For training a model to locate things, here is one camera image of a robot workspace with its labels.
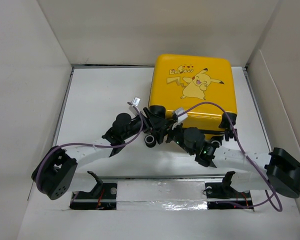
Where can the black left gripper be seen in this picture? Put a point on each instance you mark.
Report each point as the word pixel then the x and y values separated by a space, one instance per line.
pixel 154 122

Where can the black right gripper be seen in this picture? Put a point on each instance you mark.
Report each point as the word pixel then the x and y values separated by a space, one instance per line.
pixel 169 131

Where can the yellow hard-shell suitcase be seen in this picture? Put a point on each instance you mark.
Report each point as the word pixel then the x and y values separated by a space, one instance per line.
pixel 202 86

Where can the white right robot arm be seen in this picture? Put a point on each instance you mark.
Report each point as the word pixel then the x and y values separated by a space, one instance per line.
pixel 249 171

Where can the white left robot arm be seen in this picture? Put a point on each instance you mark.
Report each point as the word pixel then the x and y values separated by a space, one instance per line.
pixel 55 173

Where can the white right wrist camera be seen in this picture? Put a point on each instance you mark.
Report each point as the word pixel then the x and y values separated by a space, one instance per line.
pixel 179 116

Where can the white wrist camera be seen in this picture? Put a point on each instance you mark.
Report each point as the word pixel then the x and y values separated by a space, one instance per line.
pixel 133 105
pixel 179 116

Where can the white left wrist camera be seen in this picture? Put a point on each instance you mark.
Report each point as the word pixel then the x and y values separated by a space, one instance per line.
pixel 133 105

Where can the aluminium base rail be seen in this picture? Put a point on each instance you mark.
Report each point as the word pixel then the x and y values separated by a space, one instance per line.
pixel 159 192

